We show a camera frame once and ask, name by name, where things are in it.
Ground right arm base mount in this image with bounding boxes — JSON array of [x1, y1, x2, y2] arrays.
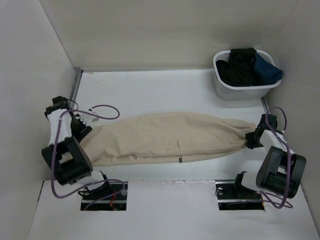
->
[[215, 180, 265, 211]]

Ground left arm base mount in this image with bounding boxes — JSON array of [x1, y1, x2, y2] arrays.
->
[[78, 182, 128, 212]]

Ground beige trousers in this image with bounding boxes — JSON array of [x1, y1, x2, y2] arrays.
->
[[80, 111, 256, 166]]

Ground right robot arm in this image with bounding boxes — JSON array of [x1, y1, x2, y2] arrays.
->
[[245, 114, 307, 199]]

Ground white laundry basket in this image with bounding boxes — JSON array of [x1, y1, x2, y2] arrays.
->
[[212, 50, 282, 101]]

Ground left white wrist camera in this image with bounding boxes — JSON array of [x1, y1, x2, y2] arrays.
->
[[80, 108, 99, 125]]

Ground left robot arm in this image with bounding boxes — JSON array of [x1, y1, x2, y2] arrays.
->
[[41, 96, 114, 200]]

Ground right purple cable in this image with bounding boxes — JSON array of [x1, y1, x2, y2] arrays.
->
[[259, 106, 294, 210]]

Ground black garment in basket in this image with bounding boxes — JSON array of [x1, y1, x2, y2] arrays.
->
[[216, 47, 256, 87]]

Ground navy blue garment in basket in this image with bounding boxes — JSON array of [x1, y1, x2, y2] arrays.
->
[[251, 52, 283, 86]]

